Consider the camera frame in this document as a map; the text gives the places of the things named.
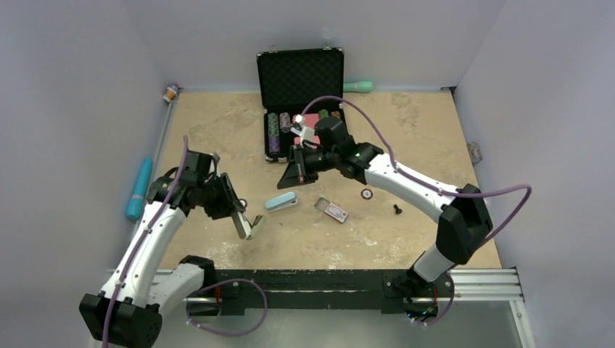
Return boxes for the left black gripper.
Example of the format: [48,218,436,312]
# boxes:
[197,172,245,220]

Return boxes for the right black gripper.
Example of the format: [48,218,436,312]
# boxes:
[278,143,339,190]

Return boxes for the light blue stapler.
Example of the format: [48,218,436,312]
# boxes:
[264,191,297,212]

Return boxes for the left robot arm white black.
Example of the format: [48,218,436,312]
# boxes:
[79,150,259,347]

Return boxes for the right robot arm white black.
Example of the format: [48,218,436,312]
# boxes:
[278,117,493,295]

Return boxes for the red white staple box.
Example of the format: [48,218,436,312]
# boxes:
[314,197,348,223]

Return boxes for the red poker chip on table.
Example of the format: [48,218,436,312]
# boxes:
[360,188,373,200]

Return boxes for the black poker chip case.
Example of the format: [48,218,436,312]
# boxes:
[256,47,344,162]

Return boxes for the blue cylinder tool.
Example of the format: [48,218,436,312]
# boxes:
[125,157,153,221]

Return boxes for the small black chess pawn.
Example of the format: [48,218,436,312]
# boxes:
[393,204,403,215]

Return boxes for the mint green flashlight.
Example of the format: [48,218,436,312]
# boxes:
[343,80,373,94]

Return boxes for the small orange bottle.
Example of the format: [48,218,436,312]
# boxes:
[162,83,181,103]

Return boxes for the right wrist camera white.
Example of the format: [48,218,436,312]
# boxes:
[291,113,320,145]

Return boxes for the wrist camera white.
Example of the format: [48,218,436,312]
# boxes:
[291,113,320,145]
[210,152,220,177]

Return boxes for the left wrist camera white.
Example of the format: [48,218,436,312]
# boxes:
[210,152,220,177]

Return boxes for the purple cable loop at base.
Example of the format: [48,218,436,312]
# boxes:
[186,278,270,338]

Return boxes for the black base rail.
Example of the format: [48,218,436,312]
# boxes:
[103,267,524,318]

